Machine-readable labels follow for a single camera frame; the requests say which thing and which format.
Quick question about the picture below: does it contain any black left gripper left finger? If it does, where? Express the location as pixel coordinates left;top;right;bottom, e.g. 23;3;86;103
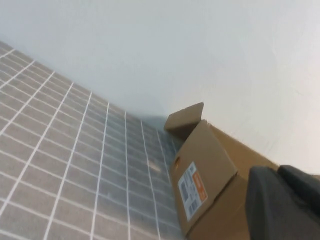
246;165;320;240

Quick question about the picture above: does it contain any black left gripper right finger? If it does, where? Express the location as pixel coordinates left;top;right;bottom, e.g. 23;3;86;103
277;164;320;218

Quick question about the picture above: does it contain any brown cardboard shoe box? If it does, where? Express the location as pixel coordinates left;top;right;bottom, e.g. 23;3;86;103
163;101;320;240

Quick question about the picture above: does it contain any grey white-checked tablecloth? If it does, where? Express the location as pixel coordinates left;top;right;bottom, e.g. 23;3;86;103
0;41;187;240

